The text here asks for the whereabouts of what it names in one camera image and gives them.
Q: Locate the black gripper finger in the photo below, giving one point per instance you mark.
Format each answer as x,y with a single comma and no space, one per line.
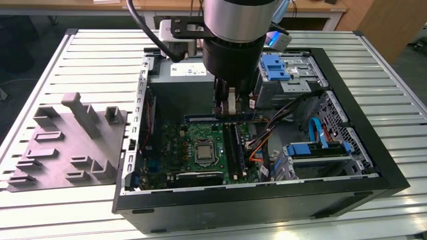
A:
232,102
220,105

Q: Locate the black RAM slot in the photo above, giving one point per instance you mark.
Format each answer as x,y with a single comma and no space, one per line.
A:
228,150

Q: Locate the grey power supply unit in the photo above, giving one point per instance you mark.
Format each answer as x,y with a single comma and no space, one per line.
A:
180,100

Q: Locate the blue plastic drive latch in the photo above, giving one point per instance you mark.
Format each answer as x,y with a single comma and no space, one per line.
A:
276,67

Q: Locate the silver CPU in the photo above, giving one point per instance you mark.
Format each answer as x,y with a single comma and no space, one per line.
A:
204,153

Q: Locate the metal drive cage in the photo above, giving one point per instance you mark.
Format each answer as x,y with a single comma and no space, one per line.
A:
296,86

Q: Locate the green motherboard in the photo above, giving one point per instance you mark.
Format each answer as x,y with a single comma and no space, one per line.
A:
174,150

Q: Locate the hard disk in blue carrier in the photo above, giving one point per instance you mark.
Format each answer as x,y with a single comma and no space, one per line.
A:
302,150

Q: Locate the black graphics card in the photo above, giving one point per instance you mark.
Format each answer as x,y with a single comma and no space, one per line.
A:
200,175

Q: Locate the metal disk bay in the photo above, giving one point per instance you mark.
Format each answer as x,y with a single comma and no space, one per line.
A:
334,159

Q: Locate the blue port connector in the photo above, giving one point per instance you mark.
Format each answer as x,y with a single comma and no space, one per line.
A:
135,181

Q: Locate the black PC case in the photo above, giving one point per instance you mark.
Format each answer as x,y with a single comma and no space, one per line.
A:
234,210

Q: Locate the grey parts rack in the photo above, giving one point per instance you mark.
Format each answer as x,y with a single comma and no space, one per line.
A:
83,150

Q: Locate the wooden cabinet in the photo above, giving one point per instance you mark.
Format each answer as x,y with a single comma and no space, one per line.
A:
383,25

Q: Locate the wooden desk white legs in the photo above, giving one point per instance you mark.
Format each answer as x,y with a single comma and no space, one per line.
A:
83,5

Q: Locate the CPU socket metal frame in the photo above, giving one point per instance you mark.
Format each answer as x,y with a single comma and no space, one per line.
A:
204,142

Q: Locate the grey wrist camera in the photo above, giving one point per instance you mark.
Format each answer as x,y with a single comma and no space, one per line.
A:
283,40

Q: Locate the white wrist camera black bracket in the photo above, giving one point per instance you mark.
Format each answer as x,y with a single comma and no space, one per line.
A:
164,32

